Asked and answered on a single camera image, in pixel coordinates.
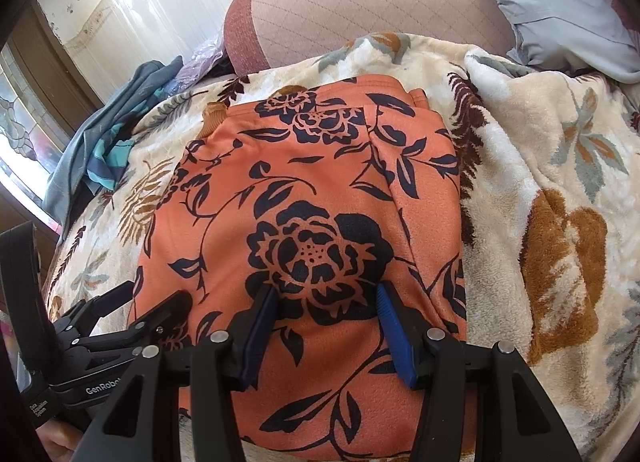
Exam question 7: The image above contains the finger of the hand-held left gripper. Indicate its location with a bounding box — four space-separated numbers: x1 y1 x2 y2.
54 280 137 337
125 290 194 343

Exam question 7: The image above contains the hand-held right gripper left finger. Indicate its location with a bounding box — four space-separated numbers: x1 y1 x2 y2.
85 284 281 462

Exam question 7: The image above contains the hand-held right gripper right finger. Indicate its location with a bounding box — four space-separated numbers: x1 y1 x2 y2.
376 282 583 462

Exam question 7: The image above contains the orange floral garment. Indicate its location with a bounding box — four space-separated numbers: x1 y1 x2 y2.
127 74 478 462

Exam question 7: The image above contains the clear plastic bag with clothes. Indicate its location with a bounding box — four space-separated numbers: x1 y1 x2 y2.
177 36 236 87

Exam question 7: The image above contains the person's left hand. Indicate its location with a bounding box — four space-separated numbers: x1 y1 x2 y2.
42 424 92 462

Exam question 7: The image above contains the teal striped cloth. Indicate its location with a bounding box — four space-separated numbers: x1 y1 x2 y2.
85 124 136 190

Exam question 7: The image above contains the grey-blue cloth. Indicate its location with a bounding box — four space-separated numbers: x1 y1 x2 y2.
44 56 185 225

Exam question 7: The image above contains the stained glass window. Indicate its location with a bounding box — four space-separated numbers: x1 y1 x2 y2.
0 49 66 203

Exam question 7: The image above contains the cream leaf-print fleece blanket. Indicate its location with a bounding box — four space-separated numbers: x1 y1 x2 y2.
42 32 640 462

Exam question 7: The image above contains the pink red pillow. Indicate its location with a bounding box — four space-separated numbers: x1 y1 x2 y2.
223 0 521 77

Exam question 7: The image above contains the grey pillow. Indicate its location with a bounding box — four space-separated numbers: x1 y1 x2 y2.
440 0 640 85

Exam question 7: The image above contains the wooden window frame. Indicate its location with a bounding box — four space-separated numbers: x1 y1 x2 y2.
5 0 108 143

